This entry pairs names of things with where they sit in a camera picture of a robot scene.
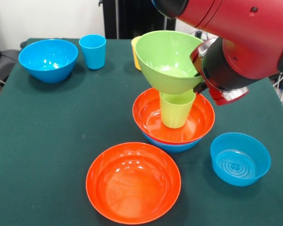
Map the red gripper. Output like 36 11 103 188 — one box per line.
190 37 250 106

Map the lime green cup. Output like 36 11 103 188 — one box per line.
159 90 196 129

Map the orange bowl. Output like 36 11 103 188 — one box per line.
85 142 182 224
132 87 216 145

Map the green bowl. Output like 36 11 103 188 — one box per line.
134 30 205 95

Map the yellow cup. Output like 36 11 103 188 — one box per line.
131 36 142 71

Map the large blue bowl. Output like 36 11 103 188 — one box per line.
18 39 79 83
141 131 203 154

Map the small blue bowl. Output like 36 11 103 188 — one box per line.
210 132 272 187

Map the light blue cup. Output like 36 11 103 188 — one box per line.
78 34 107 70

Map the dark green tablecloth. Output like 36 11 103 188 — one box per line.
0 38 283 226

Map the black office chair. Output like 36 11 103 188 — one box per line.
0 48 21 82

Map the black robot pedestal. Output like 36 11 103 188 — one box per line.
99 0 177 40

